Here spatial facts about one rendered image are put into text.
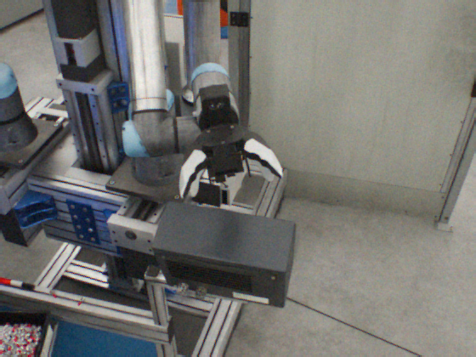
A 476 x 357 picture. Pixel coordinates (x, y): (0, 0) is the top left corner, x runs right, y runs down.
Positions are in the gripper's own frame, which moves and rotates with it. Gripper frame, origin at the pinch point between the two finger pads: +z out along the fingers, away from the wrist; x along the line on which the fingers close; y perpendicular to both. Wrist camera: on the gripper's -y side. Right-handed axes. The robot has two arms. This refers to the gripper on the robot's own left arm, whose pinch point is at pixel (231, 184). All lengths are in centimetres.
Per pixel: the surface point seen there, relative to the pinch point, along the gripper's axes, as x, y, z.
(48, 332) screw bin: 52, 54, -19
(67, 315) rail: 49, 58, -26
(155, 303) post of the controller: 23, 48, -17
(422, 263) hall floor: -87, 159, -90
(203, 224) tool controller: 6.6, 20.5, -12.7
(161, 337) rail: 25, 61, -16
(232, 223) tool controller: 1.1, 20.9, -11.8
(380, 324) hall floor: -54, 155, -60
